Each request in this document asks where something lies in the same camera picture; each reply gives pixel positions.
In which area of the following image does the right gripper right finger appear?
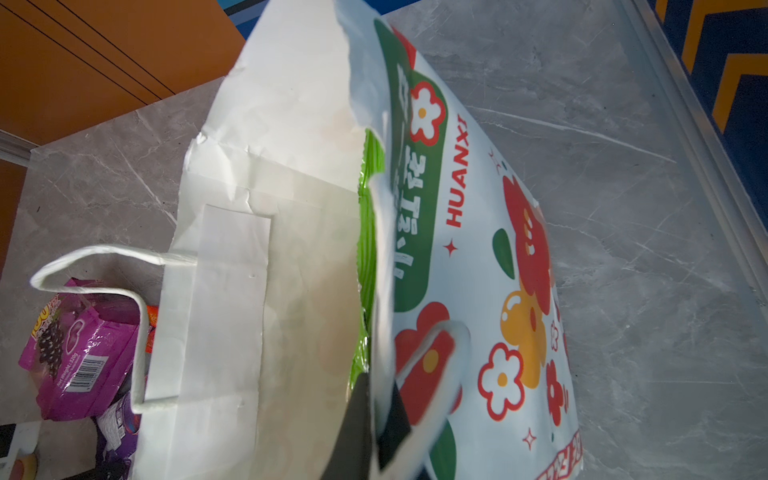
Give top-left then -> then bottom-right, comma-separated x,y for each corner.
377,386 -> 411,470

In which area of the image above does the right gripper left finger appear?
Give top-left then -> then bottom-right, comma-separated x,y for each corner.
320,373 -> 374,480

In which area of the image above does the white paper bag with flowers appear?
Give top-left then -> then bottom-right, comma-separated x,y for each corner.
31,1 -> 584,479

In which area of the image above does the purple snack bag white label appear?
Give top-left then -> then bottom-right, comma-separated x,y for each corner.
95,393 -> 141,479

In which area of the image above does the large green chips bag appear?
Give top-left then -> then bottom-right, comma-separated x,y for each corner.
348,130 -> 386,394

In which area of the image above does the purple grape candy bag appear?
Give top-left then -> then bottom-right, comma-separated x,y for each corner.
19,292 -> 140,421

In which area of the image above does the red snack packet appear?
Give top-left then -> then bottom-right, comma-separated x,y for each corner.
145,306 -> 159,354

